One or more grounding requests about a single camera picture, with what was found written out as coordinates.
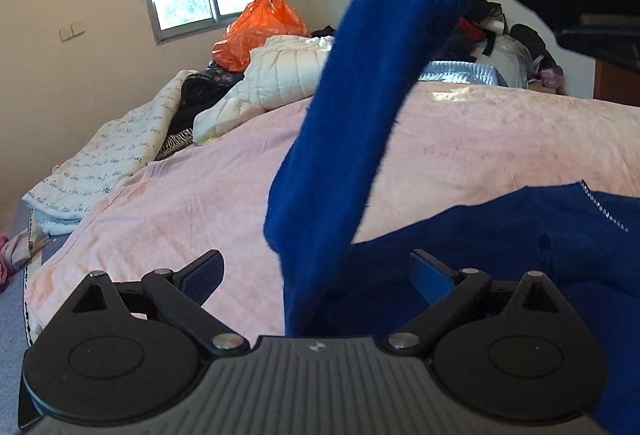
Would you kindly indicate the white quilted duvet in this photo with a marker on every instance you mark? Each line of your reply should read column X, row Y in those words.
column 280, row 70

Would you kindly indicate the pink bed blanket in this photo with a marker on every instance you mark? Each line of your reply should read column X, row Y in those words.
column 200, row 195

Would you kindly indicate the white wall switch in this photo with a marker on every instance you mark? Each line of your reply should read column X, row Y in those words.
column 71, row 31

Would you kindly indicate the orange plastic bag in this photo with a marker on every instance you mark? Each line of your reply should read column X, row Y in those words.
column 255, row 32

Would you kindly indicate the brown wooden wardrobe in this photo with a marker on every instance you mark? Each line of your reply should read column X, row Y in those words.
column 617, row 80

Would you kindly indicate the blue knit sweater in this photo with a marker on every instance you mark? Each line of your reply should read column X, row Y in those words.
column 350, row 115

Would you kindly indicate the black and red clothes pile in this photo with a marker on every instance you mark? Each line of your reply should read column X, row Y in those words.
column 477, row 22

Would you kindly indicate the white script print quilt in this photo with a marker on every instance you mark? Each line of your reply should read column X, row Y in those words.
column 100, row 165

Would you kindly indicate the black backpack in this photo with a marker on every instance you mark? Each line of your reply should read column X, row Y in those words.
column 532, row 42

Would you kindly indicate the pink cloth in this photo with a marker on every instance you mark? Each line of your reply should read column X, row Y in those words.
column 9, row 257

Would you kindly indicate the window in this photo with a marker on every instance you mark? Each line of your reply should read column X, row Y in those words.
column 192, row 7

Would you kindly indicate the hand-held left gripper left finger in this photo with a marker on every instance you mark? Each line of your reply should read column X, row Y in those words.
column 205, row 276

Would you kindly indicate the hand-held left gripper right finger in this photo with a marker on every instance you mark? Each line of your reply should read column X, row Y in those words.
column 431, row 279

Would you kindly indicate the dark patterned clothes pile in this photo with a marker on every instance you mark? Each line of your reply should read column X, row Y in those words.
column 200, row 100

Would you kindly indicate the white plastic bag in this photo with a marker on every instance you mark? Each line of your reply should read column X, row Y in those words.
column 512, row 57

